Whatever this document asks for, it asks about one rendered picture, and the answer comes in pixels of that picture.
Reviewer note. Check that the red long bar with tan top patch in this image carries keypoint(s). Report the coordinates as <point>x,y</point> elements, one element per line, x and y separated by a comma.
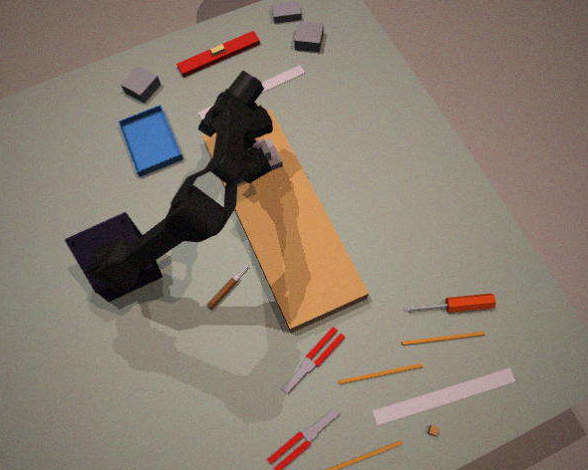
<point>219,53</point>

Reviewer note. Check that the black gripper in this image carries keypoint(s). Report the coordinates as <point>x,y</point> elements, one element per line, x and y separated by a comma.
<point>254,161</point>

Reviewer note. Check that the orange thin rod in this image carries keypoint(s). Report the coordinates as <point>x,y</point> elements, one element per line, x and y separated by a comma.
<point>364,456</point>
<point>443,338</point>
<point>380,373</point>

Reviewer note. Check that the brown-handled awl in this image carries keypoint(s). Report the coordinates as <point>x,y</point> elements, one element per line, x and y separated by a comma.
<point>223,292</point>

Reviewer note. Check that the blue rectangular tray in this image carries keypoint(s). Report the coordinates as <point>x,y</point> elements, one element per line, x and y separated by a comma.
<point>150,141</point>

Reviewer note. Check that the pale pink flat strip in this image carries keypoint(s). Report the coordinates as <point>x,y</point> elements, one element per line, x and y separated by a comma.
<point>267,85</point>
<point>442,396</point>

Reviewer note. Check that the orange rectangular panel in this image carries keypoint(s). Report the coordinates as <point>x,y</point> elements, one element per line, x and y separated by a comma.
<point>306,265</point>

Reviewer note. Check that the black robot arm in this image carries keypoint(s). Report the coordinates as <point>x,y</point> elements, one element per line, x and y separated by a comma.
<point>193,216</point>

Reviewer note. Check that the orange-handled awl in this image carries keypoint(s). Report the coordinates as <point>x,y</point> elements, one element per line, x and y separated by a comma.
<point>464,303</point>

